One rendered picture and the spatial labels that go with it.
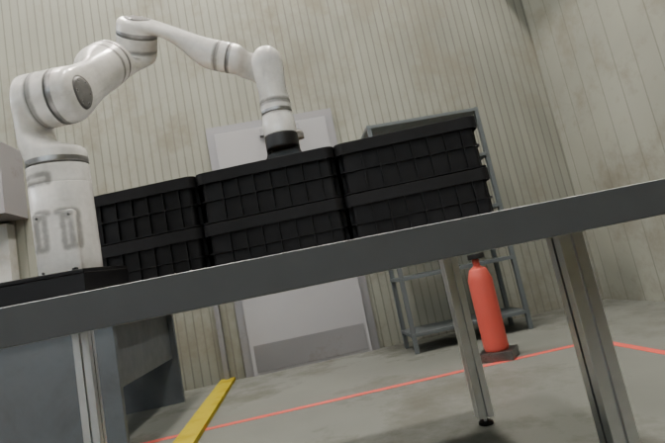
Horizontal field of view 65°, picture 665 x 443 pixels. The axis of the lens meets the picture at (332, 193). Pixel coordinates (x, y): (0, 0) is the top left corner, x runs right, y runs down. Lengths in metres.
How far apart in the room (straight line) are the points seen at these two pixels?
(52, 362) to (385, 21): 3.93
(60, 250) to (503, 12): 5.12
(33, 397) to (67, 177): 2.31
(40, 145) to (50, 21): 4.70
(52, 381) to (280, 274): 2.58
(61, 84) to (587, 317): 1.13
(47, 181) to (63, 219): 0.06
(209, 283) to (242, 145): 4.14
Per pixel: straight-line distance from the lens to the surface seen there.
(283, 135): 1.15
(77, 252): 0.87
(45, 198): 0.89
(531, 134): 5.24
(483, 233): 0.59
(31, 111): 0.94
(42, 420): 3.13
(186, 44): 1.26
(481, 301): 3.28
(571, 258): 1.28
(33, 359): 3.11
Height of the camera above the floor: 0.66
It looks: 9 degrees up
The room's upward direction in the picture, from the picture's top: 11 degrees counter-clockwise
